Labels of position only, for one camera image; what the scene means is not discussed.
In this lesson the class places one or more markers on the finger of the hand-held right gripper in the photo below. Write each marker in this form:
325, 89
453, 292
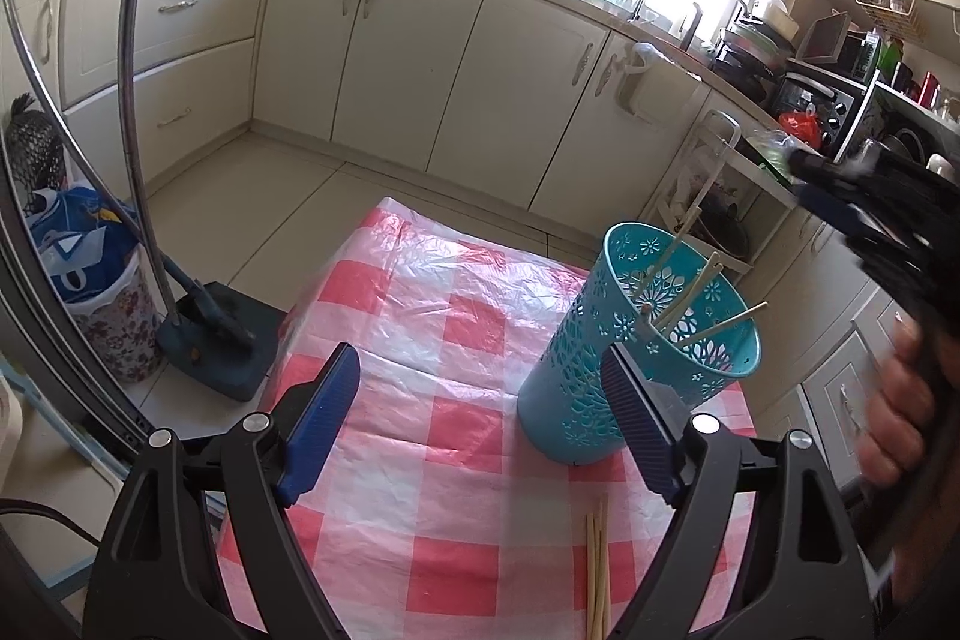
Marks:
847, 214
832, 166

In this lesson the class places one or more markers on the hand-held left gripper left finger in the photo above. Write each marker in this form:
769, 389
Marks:
322, 419

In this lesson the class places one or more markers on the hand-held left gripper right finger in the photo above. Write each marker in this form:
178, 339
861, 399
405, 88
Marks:
637, 422

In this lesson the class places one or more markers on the teal perforated plastic basket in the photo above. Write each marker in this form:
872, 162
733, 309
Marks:
570, 400

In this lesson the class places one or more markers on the wooden chopstick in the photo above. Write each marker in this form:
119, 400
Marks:
646, 321
724, 323
667, 261
690, 289

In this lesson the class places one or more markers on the bundle of wooden chopsticks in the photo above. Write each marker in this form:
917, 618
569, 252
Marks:
596, 572

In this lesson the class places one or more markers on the person's right hand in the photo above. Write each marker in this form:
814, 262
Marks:
896, 415

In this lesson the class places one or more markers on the red plastic bag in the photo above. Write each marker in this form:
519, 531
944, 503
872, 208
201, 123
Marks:
799, 129

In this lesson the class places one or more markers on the black toaster oven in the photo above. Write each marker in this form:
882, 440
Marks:
821, 104

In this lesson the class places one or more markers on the white countertop shelf rack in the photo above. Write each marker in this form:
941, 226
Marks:
919, 115

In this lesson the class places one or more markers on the white trolley cart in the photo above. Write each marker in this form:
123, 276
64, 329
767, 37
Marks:
731, 164

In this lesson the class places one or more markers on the red checked plastic tablecloth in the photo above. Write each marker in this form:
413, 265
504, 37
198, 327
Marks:
435, 430

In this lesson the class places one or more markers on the cream drawer cabinet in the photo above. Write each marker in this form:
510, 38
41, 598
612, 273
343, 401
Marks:
832, 355

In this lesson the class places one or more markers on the blue flat mop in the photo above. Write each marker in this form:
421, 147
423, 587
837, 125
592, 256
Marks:
217, 340

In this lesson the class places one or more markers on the dish rack with dishes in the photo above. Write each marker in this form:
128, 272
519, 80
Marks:
754, 40

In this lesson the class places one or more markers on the white hanging waste bin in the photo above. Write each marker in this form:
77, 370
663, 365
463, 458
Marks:
643, 81

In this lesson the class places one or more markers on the floral waste bin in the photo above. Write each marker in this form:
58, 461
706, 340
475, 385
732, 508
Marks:
120, 329

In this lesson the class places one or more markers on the blue plastic bag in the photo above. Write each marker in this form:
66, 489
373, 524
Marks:
75, 242

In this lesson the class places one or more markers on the cream base cabinets under sink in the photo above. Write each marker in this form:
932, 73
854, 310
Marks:
450, 70

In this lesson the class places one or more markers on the cream base cabinets under stove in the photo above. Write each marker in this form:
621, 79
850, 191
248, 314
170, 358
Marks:
172, 40

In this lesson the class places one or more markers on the metal sliding door frame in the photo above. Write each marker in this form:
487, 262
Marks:
45, 310

